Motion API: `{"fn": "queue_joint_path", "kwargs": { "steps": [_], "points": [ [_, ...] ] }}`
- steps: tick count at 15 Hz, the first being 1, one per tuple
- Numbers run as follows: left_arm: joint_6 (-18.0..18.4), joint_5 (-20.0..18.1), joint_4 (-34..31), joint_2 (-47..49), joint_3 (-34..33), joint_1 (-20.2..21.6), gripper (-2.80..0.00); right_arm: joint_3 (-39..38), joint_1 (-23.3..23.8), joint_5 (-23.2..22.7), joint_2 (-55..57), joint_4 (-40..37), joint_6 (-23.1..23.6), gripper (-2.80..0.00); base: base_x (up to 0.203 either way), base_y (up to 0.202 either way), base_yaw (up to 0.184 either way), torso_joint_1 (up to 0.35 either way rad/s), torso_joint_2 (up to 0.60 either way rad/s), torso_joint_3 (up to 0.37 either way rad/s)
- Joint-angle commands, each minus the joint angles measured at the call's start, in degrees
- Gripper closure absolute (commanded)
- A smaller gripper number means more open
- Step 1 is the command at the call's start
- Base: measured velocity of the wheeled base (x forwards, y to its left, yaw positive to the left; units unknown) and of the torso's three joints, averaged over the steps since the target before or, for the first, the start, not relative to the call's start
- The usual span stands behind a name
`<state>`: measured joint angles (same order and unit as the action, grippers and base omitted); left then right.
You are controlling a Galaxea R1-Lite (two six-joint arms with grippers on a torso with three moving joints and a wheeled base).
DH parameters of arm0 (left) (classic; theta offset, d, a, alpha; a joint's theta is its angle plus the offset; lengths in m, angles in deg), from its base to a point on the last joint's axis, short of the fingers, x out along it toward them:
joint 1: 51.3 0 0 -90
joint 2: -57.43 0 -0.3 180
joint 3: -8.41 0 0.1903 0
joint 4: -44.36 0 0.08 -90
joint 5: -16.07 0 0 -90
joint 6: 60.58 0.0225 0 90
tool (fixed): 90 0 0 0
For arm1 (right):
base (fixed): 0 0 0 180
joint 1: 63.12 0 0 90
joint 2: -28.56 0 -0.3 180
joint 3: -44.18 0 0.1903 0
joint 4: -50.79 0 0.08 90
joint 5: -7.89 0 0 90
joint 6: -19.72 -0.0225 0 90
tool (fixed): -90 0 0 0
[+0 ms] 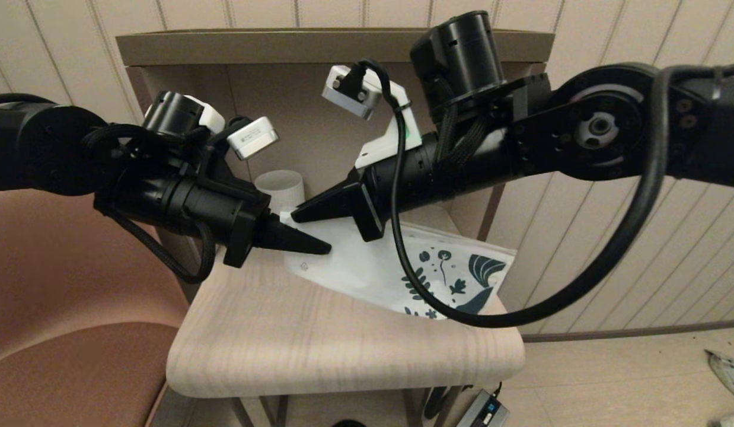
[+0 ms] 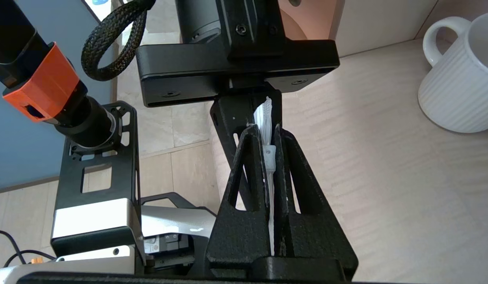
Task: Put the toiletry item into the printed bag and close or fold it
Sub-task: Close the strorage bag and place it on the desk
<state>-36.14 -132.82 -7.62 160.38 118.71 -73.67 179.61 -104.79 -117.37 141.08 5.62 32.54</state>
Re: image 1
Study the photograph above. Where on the white floor object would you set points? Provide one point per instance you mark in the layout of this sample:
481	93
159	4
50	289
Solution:
731	421

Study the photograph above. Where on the brown upholstered chair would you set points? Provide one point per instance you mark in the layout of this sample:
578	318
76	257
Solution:
64	332

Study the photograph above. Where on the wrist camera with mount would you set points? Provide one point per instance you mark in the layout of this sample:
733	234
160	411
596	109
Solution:
254	137
385	145

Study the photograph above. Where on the grey power adapter brick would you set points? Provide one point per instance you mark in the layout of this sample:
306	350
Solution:
485	412

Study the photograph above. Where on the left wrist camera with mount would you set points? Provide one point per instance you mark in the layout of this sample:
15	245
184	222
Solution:
254	137

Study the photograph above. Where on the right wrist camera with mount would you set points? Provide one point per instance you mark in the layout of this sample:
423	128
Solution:
385	145

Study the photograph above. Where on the white ribbed ceramic mug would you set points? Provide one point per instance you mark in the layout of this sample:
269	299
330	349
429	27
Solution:
281	184

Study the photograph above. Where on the black round floor object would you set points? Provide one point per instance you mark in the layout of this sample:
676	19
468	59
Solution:
349	424

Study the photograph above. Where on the beige brown shelf hutch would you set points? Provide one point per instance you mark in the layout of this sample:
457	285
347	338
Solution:
284	46

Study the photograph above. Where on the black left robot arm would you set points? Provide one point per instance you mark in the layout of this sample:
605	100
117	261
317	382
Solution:
41	148

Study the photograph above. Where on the dark table leg frame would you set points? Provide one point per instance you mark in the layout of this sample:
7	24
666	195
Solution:
415	415

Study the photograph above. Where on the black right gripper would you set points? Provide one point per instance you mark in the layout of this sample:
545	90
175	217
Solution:
402	178

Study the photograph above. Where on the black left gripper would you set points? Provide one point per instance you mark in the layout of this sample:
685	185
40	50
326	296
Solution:
213	213

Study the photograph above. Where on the brown wall baseboard strip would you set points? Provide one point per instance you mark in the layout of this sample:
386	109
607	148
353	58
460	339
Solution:
640	332

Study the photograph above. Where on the crumpled grey patterned floor item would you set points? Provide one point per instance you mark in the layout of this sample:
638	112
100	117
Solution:
731	373

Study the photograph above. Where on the white floral zipper pouch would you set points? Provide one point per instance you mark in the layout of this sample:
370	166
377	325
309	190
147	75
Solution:
367	267

